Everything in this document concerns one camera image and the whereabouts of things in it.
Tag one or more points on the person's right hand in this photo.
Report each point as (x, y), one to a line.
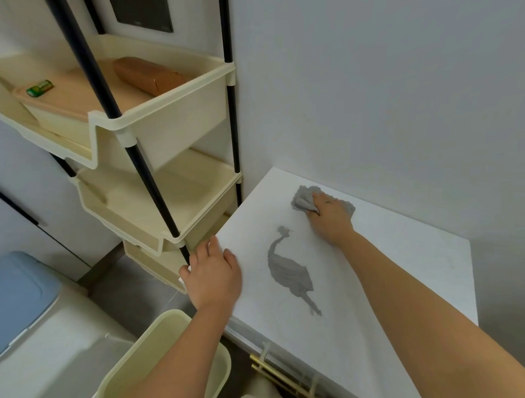
(332, 221)

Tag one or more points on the person's left hand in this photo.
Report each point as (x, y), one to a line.
(215, 279)

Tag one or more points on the grey cleaning cloth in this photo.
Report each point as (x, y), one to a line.
(303, 197)

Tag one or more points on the grey dust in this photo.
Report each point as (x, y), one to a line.
(289, 272)

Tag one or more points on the white bedside drawer cabinet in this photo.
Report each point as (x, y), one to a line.
(369, 328)

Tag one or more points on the cream plastic waste bin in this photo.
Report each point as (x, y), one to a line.
(135, 365)

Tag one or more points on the person's left forearm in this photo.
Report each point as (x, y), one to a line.
(188, 356)

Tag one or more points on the person's right forearm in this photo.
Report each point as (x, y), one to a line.
(430, 320)

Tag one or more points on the cream tiered storage rack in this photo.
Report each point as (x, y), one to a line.
(184, 123)

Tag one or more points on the white storage bin blue lid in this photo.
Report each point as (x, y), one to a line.
(41, 336)

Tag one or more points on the white wardrobe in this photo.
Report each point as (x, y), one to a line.
(41, 184)

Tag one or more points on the brown cylindrical pouch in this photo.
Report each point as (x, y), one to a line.
(147, 76)

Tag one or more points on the cream box orange lid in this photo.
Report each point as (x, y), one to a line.
(69, 96)

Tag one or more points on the green battery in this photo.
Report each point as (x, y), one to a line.
(39, 88)

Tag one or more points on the black wall panel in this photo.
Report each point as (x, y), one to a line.
(141, 14)

